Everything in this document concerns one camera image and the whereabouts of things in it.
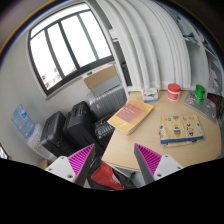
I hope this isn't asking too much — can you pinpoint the black hard case, large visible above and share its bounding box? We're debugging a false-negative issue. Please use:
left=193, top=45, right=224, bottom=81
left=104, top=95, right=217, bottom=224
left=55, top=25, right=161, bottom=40
left=63, top=101, right=104, bottom=156

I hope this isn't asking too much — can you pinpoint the white water dispenser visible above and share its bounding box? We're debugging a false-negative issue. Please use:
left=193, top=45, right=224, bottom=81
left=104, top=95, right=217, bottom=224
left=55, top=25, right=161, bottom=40
left=27, top=124, right=56, bottom=163

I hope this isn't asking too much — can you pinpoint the small white tissue box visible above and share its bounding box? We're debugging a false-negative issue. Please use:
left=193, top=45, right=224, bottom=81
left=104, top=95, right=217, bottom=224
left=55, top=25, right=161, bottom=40
left=143, top=88, right=158, bottom=102

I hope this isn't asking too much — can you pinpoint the green cup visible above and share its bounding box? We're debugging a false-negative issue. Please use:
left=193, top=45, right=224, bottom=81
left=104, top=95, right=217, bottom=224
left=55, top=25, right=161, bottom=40
left=195, top=84, right=205, bottom=102

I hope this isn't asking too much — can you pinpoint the blue water bottle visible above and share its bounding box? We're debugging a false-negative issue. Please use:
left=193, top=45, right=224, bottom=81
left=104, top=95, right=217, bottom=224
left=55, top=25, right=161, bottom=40
left=11, top=104, right=35, bottom=138

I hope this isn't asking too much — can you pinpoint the white jar with red lid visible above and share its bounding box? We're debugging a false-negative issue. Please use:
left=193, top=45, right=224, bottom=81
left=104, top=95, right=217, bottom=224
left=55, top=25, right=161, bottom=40
left=168, top=83, right=181, bottom=101

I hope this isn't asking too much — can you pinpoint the silver ribbed suitcase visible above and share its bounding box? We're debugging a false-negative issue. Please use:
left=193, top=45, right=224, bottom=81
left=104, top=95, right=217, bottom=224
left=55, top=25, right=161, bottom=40
left=86, top=85, right=127, bottom=119

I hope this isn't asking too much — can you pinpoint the cardboard box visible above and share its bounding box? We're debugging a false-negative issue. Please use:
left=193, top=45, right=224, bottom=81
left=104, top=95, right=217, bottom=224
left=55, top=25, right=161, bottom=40
left=83, top=65, right=117, bottom=89

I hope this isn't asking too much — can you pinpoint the dark ribbed small suitcase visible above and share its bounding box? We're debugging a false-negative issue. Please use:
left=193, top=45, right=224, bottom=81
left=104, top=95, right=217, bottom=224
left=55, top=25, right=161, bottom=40
left=94, top=116, right=115, bottom=148

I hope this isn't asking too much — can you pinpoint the yellow patterned folded towel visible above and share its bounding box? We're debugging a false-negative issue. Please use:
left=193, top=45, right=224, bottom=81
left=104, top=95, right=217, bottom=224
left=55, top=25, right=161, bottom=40
left=159, top=115, right=204, bottom=147

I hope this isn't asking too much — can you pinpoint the grey laptop with stickers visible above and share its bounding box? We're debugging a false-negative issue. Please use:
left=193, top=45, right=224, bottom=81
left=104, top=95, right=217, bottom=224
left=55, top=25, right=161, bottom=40
left=184, top=90, right=220, bottom=122

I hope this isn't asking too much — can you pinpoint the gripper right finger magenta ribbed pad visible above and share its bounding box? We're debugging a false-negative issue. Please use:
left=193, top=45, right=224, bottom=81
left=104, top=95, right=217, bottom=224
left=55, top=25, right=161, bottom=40
left=134, top=144, right=183, bottom=184

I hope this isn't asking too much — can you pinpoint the yellow book with red cover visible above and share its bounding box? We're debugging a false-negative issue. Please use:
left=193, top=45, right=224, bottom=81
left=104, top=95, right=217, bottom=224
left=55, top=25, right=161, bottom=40
left=108, top=99, right=154, bottom=135

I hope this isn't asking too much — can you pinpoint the black framed window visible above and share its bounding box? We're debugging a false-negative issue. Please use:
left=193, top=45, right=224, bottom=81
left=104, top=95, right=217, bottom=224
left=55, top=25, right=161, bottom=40
left=28, top=3, right=114, bottom=96

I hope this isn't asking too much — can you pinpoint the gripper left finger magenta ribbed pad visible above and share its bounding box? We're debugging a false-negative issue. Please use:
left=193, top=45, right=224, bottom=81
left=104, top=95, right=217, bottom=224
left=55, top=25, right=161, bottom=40
left=46, top=144, right=95, bottom=186

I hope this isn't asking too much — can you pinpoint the black hard case, left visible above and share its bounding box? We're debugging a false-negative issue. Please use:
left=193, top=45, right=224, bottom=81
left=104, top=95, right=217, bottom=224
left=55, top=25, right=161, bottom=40
left=40, top=111, right=76, bottom=157

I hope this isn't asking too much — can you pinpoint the white curtain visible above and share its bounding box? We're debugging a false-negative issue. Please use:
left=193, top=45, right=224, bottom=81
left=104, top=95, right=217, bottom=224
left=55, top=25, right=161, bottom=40
left=97, top=0, right=191, bottom=91

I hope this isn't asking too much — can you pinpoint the red plastic bag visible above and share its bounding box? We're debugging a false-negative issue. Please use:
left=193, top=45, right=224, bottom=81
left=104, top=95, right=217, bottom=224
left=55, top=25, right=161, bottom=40
left=91, top=162, right=125, bottom=190

